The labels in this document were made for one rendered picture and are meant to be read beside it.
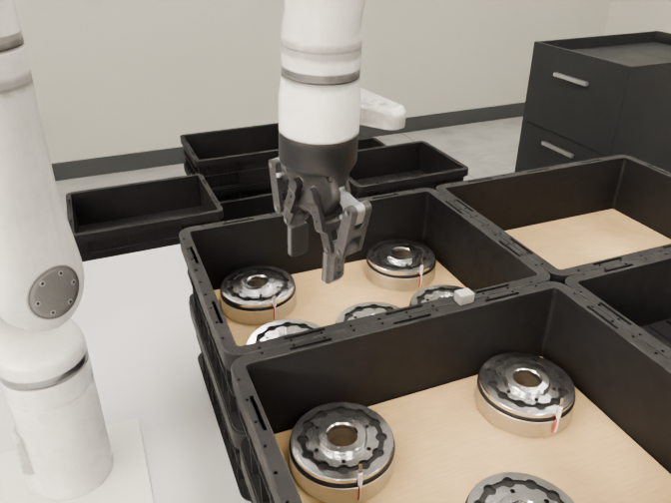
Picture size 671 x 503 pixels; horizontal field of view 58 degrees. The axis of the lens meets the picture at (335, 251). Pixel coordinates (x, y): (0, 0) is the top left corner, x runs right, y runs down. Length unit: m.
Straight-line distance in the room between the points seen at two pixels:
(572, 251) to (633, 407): 0.40
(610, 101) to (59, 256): 1.84
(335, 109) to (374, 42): 3.45
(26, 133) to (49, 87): 3.01
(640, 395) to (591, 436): 0.07
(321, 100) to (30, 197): 0.27
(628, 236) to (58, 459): 0.92
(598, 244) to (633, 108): 1.14
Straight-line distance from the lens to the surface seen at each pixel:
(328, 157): 0.55
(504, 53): 4.53
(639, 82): 2.17
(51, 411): 0.74
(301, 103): 0.53
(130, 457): 0.86
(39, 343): 0.72
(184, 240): 0.83
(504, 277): 0.83
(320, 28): 0.51
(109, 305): 1.15
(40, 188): 0.61
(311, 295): 0.87
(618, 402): 0.73
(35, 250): 0.62
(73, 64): 3.58
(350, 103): 0.54
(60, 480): 0.81
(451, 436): 0.68
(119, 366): 1.01
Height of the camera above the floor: 1.31
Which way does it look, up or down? 29 degrees down
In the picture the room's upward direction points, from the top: straight up
